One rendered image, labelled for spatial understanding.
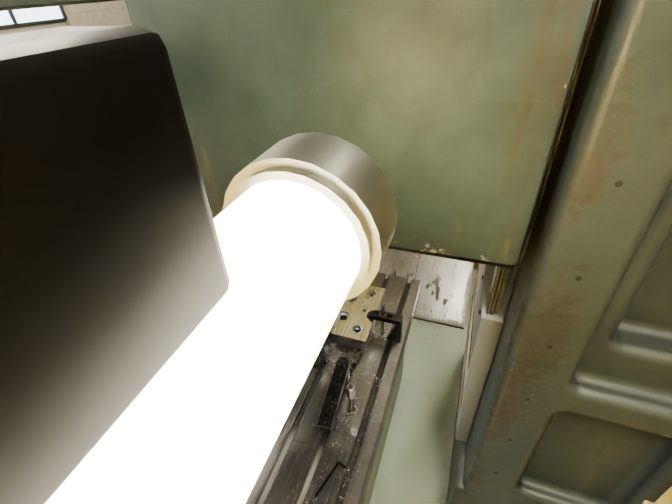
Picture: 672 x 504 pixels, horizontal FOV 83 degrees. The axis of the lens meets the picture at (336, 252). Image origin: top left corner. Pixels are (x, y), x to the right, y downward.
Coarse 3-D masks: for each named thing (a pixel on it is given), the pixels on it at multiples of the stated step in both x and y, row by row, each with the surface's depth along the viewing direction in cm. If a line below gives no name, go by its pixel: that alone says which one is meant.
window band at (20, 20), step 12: (0, 12) 398; (12, 12) 405; (24, 12) 418; (36, 12) 428; (48, 12) 439; (60, 12) 451; (0, 24) 400; (12, 24) 407; (24, 24) 417; (36, 24) 428
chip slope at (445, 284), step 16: (400, 256) 209; (416, 256) 207; (432, 256) 206; (384, 272) 206; (400, 272) 204; (416, 272) 203; (432, 272) 201; (448, 272) 199; (464, 272) 198; (432, 288) 196; (448, 288) 195; (464, 288) 193; (416, 304) 194; (432, 304) 192; (448, 304) 190; (464, 304) 189; (432, 320) 188; (448, 320) 186; (464, 320) 185
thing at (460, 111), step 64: (128, 0) 59; (192, 0) 56; (256, 0) 53; (320, 0) 50; (384, 0) 48; (448, 0) 45; (512, 0) 43; (576, 0) 42; (192, 64) 62; (256, 64) 58; (320, 64) 55; (384, 64) 52; (448, 64) 49; (512, 64) 47; (576, 64) 46; (192, 128) 69; (256, 128) 64; (320, 128) 60; (384, 128) 57; (448, 128) 54; (512, 128) 51; (448, 192) 59; (512, 192) 56; (448, 256) 66; (512, 256) 62
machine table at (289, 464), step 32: (416, 288) 167; (384, 352) 141; (320, 384) 130; (384, 384) 129; (288, 416) 121; (352, 416) 120; (384, 416) 123; (288, 448) 113; (320, 448) 115; (352, 448) 112; (256, 480) 106; (288, 480) 106; (320, 480) 105; (352, 480) 105
